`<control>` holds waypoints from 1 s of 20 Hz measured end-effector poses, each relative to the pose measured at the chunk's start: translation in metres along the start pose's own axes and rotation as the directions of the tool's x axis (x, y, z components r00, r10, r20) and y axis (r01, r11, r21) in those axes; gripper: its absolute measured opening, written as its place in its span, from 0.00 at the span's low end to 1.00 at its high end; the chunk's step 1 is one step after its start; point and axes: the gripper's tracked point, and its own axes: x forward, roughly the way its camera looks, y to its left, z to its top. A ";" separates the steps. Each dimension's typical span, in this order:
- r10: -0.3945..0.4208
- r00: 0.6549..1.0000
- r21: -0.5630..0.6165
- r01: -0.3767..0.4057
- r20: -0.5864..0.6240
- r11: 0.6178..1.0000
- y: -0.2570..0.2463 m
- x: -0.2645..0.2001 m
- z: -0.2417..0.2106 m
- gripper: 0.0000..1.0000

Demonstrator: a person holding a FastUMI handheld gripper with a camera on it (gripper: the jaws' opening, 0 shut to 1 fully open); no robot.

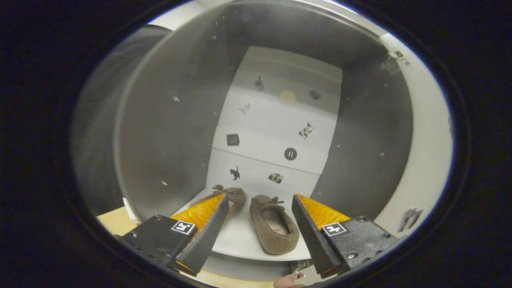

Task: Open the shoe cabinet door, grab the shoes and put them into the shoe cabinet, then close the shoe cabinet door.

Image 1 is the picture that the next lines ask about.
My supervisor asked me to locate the brown fuzzy slipper shoe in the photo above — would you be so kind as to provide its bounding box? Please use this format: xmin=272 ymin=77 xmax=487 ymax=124
xmin=250 ymin=195 xmax=300 ymax=255
xmin=202 ymin=184 xmax=247 ymax=224

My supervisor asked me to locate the black backdrop cloth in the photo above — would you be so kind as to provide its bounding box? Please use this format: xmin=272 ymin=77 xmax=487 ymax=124
xmin=72 ymin=24 xmax=160 ymax=204

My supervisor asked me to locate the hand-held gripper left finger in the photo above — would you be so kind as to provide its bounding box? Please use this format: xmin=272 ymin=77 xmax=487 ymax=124
xmin=120 ymin=194 xmax=230 ymax=277

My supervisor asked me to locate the dark grey shoe cabinet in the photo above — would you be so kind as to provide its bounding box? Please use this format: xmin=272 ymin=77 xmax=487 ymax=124
xmin=113 ymin=0 xmax=414 ymax=280

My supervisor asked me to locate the metal door hinge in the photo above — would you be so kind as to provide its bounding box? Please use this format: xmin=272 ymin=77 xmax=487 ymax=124
xmin=386 ymin=47 xmax=409 ymax=66
xmin=292 ymin=260 xmax=313 ymax=280

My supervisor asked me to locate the white cabinet shelf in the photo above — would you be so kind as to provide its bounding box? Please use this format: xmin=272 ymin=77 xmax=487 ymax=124
xmin=172 ymin=186 xmax=320 ymax=262

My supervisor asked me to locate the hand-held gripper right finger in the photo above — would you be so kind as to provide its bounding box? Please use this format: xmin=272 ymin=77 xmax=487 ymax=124
xmin=291 ymin=194 xmax=398 ymax=279

